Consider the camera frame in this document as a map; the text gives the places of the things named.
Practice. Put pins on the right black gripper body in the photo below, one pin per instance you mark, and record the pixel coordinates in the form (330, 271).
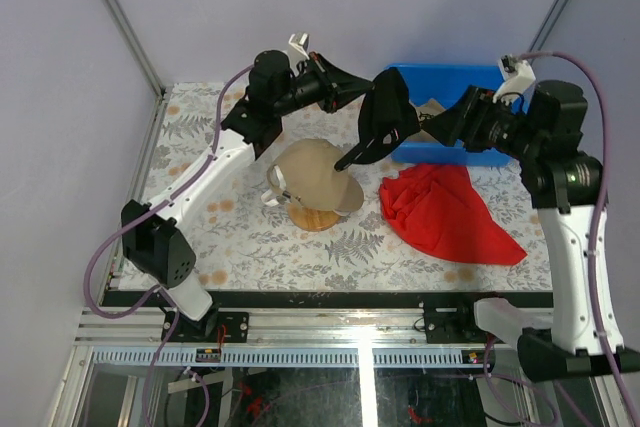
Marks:
(494, 125)

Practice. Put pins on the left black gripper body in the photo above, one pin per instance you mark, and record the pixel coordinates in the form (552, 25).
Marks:
(312, 85)

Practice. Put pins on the black cap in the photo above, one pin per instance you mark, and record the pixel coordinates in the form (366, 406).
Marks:
(386, 119)

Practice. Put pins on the tan baseball cap with logo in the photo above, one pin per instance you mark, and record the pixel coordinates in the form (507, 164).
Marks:
(308, 167)

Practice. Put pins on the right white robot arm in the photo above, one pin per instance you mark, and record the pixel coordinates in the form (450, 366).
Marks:
(582, 339)

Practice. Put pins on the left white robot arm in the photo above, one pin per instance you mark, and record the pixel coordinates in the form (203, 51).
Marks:
(153, 240)

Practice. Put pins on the blue plastic bin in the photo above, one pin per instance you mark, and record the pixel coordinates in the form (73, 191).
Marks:
(447, 83)

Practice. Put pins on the red cloth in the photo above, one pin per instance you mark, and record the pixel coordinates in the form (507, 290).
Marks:
(436, 210)

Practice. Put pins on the wooden hat stand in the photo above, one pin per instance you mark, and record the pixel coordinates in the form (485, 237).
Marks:
(312, 220)

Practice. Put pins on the floral table mat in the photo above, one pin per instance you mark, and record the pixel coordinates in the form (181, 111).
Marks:
(242, 244)

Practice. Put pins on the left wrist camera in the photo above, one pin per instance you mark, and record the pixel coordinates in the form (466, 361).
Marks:
(297, 49)

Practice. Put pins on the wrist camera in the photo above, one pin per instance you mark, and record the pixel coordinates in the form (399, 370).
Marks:
(518, 76)
(297, 49)

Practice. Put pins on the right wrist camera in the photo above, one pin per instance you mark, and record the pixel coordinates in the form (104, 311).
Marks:
(518, 76)

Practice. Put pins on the left aluminium corner post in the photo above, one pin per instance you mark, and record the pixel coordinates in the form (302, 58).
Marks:
(134, 46)

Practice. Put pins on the aluminium front rail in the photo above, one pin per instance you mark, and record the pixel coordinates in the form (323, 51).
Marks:
(280, 327)

